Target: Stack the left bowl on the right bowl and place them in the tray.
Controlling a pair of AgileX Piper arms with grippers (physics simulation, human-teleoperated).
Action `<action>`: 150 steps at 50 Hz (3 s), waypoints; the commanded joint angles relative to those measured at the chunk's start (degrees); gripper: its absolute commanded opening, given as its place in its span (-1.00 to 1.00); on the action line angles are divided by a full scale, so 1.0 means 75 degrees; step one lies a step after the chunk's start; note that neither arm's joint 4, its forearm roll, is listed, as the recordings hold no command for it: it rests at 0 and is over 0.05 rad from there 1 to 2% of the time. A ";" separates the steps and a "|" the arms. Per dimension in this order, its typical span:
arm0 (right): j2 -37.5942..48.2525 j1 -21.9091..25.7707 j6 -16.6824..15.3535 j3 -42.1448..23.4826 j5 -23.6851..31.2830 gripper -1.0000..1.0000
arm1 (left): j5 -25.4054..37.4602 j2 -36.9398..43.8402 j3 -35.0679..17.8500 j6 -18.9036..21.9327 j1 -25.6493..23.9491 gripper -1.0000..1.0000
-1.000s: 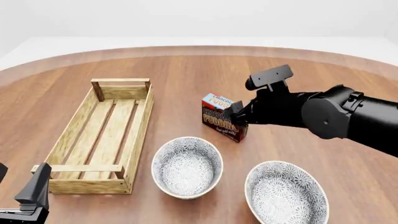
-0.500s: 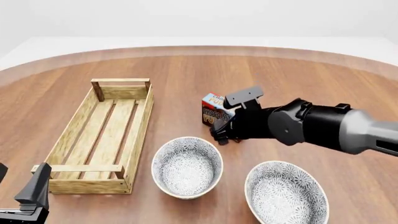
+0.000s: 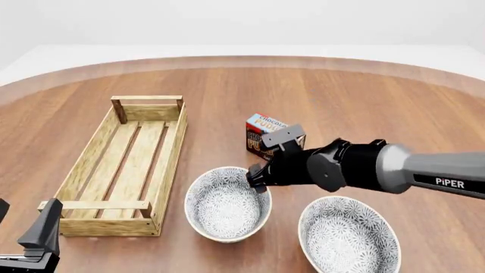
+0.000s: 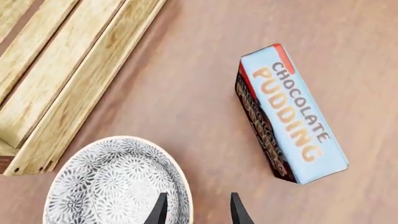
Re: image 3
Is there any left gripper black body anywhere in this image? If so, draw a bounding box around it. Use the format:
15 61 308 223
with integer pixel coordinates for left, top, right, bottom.
0 250 61 273

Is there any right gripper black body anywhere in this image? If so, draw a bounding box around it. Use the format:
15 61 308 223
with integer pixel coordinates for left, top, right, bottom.
246 162 277 187

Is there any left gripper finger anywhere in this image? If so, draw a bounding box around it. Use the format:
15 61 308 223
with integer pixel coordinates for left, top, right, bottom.
0 198 11 224
17 198 64 257

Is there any patterned bowl with tall sides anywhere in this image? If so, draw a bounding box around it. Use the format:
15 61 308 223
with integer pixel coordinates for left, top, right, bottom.
184 166 273 243

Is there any patterned wide shallow bowl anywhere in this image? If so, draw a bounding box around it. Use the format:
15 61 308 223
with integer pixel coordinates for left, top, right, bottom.
298 196 402 273

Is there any wooden slat tray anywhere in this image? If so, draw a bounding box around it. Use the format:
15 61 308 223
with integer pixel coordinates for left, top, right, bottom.
36 95 188 237

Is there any chocolate pudding box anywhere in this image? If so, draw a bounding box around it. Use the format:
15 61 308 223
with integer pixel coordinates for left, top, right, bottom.
245 112 307 161

